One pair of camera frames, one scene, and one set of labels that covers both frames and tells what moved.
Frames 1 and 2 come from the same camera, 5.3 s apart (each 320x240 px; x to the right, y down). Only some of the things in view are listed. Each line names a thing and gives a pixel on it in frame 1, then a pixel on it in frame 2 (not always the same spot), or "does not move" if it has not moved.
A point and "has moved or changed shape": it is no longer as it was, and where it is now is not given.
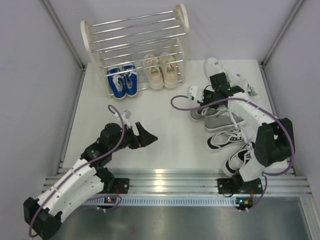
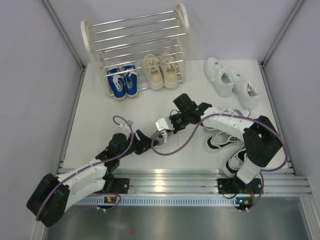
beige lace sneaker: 169,72 does not move
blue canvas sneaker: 117,82 does not move
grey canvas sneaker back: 201,114 has moved or changed shape
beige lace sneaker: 154,73 does not move
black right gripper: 205,93 → 176,130
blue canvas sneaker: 130,78 does not move
